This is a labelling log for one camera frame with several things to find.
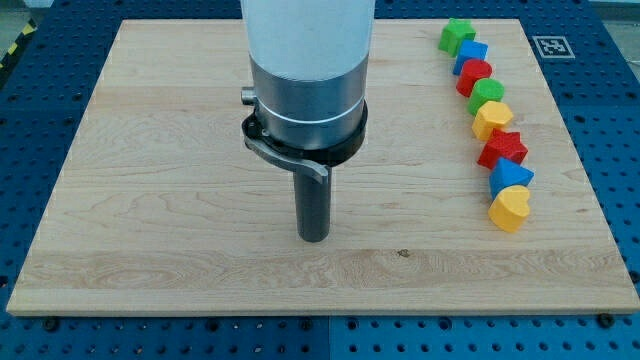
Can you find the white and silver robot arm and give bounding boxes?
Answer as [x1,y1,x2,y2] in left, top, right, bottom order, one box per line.
[241,0,375,150]

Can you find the blue triangle block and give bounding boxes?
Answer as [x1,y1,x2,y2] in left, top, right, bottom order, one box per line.
[489,157,534,199]

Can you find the black cylindrical pointer tool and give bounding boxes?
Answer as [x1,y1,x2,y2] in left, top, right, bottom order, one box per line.
[293,167,332,243]

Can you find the black clamp with metal lever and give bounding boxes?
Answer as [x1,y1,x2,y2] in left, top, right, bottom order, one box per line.
[241,103,368,184]

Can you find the light wooden board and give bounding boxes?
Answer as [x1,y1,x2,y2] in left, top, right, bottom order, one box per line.
[7,19,639,317]

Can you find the yellow hexagon block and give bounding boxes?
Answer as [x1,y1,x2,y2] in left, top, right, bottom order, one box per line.
[472,101,514,141]

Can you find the green cylinder block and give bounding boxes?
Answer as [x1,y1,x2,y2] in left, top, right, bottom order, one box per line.
[467,78,505,115]

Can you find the red cylinder block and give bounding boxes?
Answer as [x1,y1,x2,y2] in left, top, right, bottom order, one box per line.
[456,59,493,97]

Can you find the red star block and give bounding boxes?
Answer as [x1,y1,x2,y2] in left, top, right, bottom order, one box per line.
[477,129,528,170]

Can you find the yellow heart block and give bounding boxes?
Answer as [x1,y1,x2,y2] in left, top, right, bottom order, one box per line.
[488,185,530,233]

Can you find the blue cube block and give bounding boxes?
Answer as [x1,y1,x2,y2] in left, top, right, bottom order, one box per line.
[452,40,488,75]

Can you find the green star block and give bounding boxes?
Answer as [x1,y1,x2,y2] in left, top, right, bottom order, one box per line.
[438,18,476,57]

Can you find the white fiducial marker tag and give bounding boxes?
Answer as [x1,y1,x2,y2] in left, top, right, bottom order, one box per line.
[532,35,575,59]

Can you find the yellow black hazard tape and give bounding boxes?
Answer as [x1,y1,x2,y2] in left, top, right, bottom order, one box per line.
[1,18,38,72]

